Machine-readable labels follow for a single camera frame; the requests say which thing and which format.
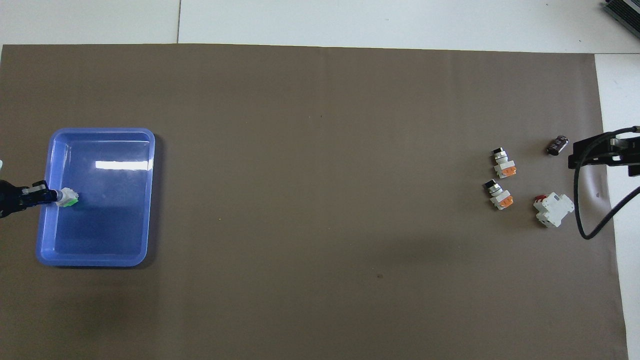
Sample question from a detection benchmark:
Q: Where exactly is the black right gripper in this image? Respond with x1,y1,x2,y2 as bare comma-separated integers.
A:
567,132,640,178

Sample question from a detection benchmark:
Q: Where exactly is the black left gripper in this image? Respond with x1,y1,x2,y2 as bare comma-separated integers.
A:
0,180,60,219

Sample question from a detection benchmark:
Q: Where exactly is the green selector switch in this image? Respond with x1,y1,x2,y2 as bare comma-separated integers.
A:
55,187,80,208

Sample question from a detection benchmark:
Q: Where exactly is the small dark capacitor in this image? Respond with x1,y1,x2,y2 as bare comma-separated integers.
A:
546,134,570,157

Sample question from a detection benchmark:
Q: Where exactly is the white circuit breaker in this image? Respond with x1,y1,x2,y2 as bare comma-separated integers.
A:
533,192,577,229

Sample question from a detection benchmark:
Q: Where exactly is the blue plastic tray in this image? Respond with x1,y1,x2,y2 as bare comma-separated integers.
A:
35,127,156,268

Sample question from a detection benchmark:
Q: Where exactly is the grey ribbed device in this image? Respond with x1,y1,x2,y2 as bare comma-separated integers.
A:
602,0,640,33

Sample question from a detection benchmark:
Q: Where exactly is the brown table mat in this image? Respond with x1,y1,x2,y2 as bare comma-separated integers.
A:
0,44,630,360

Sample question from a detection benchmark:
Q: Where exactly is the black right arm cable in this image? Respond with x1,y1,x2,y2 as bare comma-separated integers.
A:
573,126,640,241

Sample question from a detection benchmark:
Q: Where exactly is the orange selector switch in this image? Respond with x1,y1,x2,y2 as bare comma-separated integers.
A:
492,147,517,179
483,179,514,211

